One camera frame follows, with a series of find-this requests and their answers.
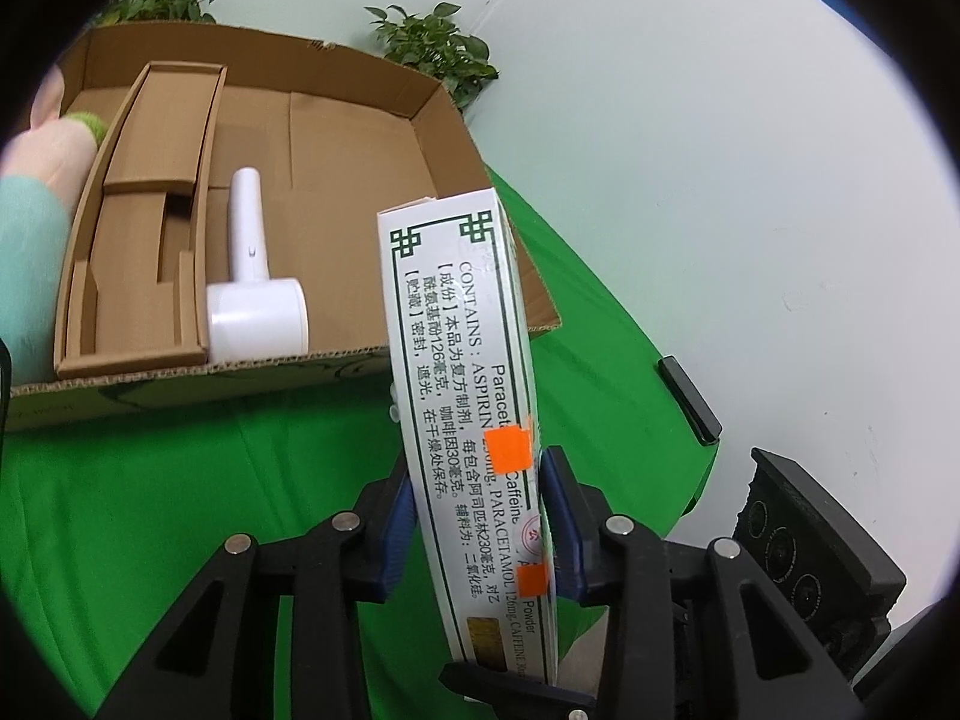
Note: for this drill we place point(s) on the white hair dryer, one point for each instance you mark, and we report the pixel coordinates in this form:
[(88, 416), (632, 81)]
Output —
[(247, 240)]

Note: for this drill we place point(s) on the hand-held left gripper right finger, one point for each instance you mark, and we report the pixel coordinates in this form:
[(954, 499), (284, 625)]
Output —
[(562, 532)]

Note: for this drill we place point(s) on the green table cloth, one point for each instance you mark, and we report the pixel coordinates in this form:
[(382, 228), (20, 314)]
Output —
[(150, 480)]

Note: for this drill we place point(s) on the large shallow cardboard box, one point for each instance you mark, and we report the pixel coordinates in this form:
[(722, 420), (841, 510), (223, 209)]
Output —
[(337, 150)]

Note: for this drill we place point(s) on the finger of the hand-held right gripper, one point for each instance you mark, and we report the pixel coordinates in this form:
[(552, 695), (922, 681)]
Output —
[(690, 401)]

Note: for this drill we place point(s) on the pink plush pig toy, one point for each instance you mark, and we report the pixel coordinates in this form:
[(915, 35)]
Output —
[(30, 240)]

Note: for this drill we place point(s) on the small cardboard box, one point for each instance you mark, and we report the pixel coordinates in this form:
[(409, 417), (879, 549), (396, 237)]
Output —
[(165, 127)]

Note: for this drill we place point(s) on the green and white medicine box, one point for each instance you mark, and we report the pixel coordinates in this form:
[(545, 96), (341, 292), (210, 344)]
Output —
[(465, 390)]

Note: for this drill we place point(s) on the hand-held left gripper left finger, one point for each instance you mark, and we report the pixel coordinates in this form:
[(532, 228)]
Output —
[(396, 540)]

